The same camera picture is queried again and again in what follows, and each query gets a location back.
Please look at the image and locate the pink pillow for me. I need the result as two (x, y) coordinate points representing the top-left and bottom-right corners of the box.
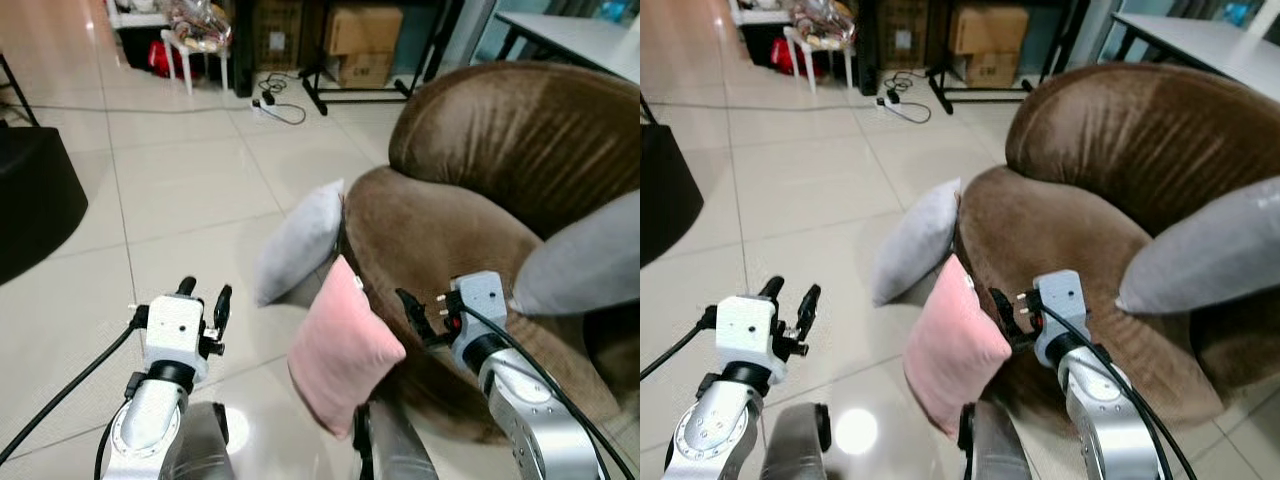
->
(287, 254), (408, 439)
(902, 253), (1014, 439)

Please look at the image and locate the light grey small pillow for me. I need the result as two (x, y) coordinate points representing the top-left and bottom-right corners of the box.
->
(871, 177), (964, 308)
(252, 179), (347, 309)

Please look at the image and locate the grey large pillow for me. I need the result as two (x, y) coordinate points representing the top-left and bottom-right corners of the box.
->
(509, 189), (641, 319)
(1116, 176), (1280, 317)

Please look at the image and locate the brown velvet sofa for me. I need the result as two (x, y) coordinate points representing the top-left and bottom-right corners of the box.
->
(955, 62), (1280, 433)
(340, 61), (641, 444)

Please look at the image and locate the grey left robot leg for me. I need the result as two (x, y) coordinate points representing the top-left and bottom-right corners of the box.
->
(758, 402), (833, 480)
(158, 400), (237, 480)

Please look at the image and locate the grey robot leg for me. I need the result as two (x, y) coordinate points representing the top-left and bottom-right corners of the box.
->
(758, 402), (833, 480)
(158, 400), (237, 480)
(351, 399), (443, 480)
(957, 399), (1033, 480)

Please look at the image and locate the grey right robot leg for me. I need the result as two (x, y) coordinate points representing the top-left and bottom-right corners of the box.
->
(957, 399), (1033, 480)
(351, 399), (443, 480)

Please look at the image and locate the black ottoman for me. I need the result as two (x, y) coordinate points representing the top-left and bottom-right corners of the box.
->
(0, 124), (90, 287)
(640, 121), (705, 270)

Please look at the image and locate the black metal rack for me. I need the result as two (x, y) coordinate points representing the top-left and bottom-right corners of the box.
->
(299, 0), (467, 117)
(924, 0), (1092, 115)

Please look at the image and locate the red bag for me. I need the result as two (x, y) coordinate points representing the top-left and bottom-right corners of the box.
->
(147, 39), (192, 80)
(769, 37), (814, 80)

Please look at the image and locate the white stool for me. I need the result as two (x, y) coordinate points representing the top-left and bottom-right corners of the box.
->
(159, 28), (232, 97)
(782, 25), (857, 97)

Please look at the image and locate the small cardboard box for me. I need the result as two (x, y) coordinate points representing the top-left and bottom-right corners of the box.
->
(964, 52), (1022, 90)
(337, 52), (395, 90)

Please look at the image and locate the clear plastic bag of items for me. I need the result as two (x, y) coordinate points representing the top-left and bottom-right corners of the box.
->
(162, 0), (234, 54)
(789, 0), (857, 52)

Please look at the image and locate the white shelf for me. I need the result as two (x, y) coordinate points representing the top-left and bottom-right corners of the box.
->
(104, 0), (172, 32)
(727, 0), (797, 28)

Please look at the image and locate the large cardboard box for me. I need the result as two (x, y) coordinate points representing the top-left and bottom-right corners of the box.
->
(321, 4), (405, 57)
(947, 4), (1030, 57)

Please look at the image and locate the white table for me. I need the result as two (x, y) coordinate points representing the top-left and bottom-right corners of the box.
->
(494, 10), (641, 84)
(1109, 10), (1280, 103)

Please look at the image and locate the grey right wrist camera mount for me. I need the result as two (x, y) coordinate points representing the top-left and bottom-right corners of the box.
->
(447, 270), (509, 347)
(1031, 269), (1089, 367)

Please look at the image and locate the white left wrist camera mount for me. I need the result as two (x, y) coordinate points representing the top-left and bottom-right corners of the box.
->
(142, 294), (207, 387)
(714, 294), (782, 387)

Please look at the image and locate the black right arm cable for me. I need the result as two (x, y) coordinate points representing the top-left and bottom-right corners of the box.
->
(1040, 300), (1198, 480)
(458, 300), (637, 480)

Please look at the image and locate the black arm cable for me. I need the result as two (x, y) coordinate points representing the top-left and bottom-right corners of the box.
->
(458, 300), (637, 480)
(640, 306), (723, 382)
(0, 306), (151, 467)
(1040, 300), (1198, 480)

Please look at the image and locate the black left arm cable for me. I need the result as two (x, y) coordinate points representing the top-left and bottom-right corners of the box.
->
(0, 306), (151, 467)
(640, 306), (723, 382)

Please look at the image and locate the black floor cable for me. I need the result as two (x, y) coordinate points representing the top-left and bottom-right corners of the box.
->
(254, 71), (307, 127)
(880, 70), (933, 125)

